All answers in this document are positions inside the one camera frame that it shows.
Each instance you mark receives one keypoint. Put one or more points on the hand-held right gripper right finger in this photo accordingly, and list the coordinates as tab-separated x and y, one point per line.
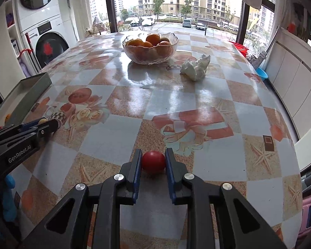
169	179

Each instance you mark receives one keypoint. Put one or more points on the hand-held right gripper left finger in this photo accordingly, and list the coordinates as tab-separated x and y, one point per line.
136	176

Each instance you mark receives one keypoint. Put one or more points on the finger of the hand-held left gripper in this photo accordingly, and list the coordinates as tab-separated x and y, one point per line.
51	125
31	125

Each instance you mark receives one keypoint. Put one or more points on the yellow pear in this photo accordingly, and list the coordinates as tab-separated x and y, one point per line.
43	120

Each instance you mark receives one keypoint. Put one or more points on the red tomato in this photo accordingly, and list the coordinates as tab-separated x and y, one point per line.
153	162

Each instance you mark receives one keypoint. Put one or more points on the grey tray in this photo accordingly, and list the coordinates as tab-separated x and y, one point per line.
31	93

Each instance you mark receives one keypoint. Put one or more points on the person's left hand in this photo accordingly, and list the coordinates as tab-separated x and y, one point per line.
7	199

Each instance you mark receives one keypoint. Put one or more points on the red mop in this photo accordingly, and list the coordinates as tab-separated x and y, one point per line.
28	51

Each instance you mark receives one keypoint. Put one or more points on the white washing machine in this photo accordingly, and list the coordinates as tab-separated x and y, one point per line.
63	28

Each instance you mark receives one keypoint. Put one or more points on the white crumpled cloth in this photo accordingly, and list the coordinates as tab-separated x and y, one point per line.
194	70

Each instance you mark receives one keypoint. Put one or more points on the white dryer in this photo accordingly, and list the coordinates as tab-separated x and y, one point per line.
57	10

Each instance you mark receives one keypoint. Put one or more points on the orange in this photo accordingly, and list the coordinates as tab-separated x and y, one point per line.
147	44
134	42
164	40
165	45
153	39

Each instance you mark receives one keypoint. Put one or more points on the clear glass bowl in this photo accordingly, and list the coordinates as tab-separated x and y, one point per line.
150	58

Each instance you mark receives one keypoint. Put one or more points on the pink plastic stool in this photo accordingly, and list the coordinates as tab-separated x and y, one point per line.
303	207

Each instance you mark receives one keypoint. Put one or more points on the blue plastic basin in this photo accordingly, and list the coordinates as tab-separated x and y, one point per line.
262	74

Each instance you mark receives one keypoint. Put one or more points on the white car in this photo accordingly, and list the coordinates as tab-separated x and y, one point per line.
148	21

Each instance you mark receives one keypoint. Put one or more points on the red plastic bucket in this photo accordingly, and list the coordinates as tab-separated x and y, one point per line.
239	48

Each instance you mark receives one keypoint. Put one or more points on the grey washboard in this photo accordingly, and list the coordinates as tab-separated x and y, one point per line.
260	59

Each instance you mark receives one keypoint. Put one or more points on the black car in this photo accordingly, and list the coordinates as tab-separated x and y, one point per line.
200	26

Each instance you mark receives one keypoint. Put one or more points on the grey car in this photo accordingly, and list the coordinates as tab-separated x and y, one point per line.
186	23

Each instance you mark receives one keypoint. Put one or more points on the white cabinet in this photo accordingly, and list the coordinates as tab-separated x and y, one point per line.
287	70

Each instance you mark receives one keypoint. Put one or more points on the red ornament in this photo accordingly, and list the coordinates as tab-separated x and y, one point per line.
292	28

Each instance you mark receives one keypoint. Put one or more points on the green potted plant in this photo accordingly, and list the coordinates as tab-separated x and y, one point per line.
303	23

